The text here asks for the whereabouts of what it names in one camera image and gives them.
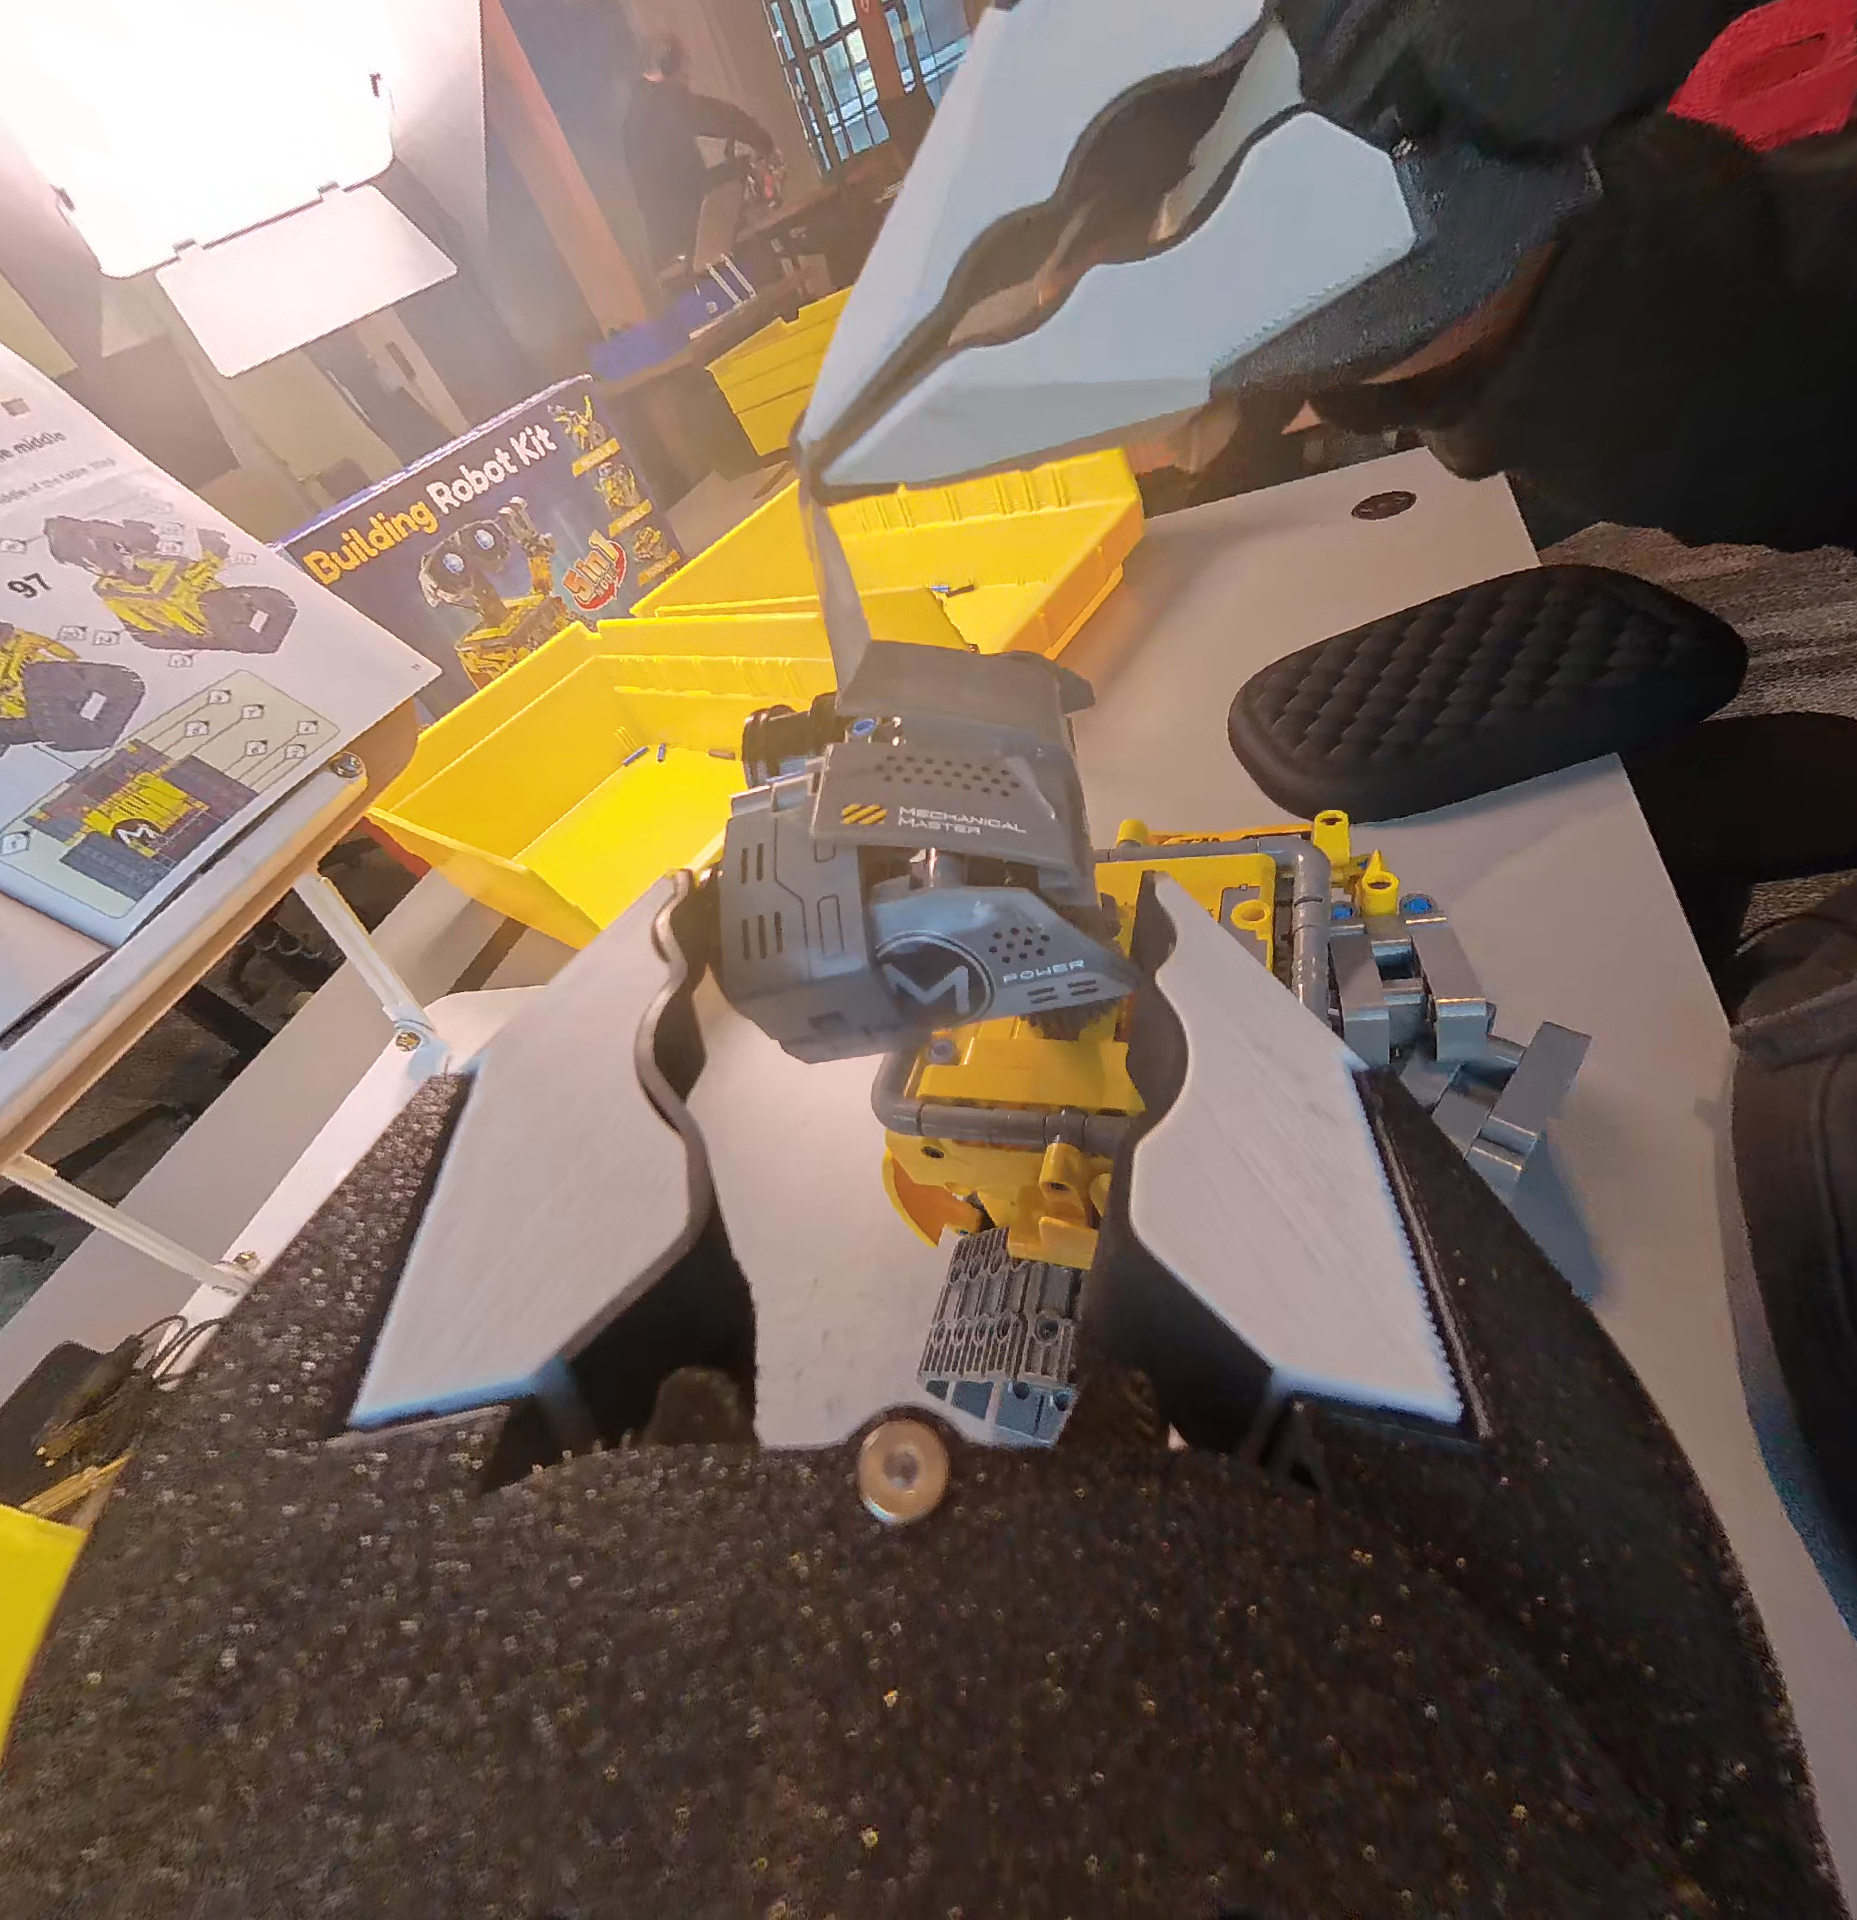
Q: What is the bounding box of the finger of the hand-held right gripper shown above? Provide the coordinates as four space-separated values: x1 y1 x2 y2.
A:
788 0 1311 484
812 103 1425 494

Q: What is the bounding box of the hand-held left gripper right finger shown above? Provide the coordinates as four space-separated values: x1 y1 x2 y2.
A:
1085 870 1474 1442

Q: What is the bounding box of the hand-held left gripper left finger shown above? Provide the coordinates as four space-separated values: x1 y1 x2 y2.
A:
346 870 757 1453

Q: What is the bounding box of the yellow grey brick robot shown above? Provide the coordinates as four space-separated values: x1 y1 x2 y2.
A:
714 638 1597 1450

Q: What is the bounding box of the window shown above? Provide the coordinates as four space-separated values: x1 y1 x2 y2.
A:
758 0 993 172

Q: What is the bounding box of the yellow plastic bin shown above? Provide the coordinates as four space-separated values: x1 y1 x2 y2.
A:
0 1489 95 1820
634 445 1149 666
366 589 974 952
710 285 861 455

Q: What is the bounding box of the blue plastic bin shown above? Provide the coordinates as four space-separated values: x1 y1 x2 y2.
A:
587 287 770 380

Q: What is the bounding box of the white book stand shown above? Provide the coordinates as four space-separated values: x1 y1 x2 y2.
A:
0 661 483 1310

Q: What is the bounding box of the black chair armrest pad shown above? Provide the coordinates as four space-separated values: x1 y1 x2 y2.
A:
1230 564 1753 823

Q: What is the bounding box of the dark blue robot kit box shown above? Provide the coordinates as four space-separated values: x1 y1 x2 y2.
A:
276 377 686 695

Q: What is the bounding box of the instruction booklet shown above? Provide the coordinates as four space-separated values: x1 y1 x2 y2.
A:
0 321 445 950

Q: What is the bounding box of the studio light panel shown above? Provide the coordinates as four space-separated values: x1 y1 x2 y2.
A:
0 0 467 380

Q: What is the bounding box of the black thin cable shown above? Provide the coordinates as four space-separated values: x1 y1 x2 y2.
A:
100 1317 197 1400

